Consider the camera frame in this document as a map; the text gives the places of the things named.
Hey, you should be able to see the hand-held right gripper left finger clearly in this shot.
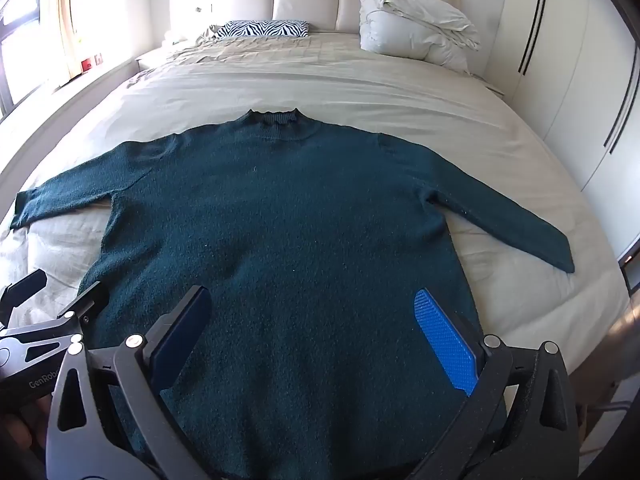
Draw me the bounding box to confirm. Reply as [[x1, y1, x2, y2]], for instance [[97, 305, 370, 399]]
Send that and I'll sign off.
[[47, 286, 213, 480]]

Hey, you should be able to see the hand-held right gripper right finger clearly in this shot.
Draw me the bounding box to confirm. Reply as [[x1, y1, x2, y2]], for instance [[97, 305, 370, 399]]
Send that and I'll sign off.
[[414, 287, 581, 480]]

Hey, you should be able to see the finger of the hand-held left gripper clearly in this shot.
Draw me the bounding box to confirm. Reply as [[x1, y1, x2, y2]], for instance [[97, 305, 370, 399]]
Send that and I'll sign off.
[[0, 270, 48, 333], [55, 282, 111, 353]]

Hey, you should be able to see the dark teal knit sweater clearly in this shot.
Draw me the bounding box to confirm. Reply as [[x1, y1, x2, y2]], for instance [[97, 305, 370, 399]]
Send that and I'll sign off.
[[9, 107, 576, 480]]

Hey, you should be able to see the person's left hand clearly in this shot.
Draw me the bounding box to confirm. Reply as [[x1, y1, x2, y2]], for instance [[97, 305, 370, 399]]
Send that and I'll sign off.
[[0, 400, 51, 466]]

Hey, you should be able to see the window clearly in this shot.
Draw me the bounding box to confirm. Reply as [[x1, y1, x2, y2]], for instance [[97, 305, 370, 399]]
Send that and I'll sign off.
[[0, 0, 66, 113]]

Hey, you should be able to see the bed with beige sheet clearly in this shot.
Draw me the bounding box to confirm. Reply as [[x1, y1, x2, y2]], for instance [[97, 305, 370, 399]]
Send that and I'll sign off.
[[0, 30, 632, 411]]

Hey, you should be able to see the beige curtain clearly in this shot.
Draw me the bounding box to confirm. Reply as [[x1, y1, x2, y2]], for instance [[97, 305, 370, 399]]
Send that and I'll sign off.
[[47, 0, 82, 81]]

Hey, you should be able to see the white wardrobe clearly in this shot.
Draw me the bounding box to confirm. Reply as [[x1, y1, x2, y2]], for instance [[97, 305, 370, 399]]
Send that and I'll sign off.
[[492, 0, 640, 261]]

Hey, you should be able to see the folded white duvet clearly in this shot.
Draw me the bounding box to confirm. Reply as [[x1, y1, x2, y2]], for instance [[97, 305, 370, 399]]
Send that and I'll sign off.
[[359, 0, 482, 73]]

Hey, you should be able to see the zebra print pillow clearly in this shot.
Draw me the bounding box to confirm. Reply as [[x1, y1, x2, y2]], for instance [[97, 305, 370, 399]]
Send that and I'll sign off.
[[215, 20, 310, 40]]

